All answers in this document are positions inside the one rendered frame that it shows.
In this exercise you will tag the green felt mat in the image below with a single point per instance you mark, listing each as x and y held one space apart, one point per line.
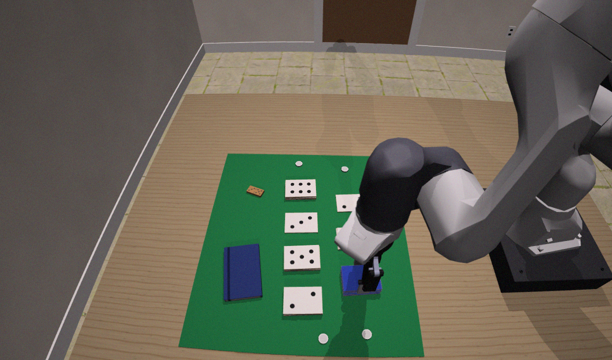
257 325

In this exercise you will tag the tan wooden domino tile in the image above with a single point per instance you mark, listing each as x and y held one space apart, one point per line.
255 191

